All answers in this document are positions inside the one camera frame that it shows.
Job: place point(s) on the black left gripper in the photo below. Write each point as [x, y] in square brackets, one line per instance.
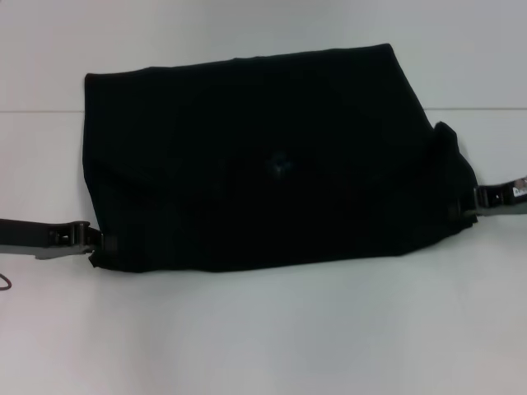
[24, 238]

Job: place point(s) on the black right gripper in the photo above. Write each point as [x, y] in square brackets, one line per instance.
[514, 205]

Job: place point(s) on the black shirt with FREE print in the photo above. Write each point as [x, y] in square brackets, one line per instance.
[267, 164]

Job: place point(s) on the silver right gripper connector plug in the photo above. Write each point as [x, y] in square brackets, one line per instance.
[520, 187]

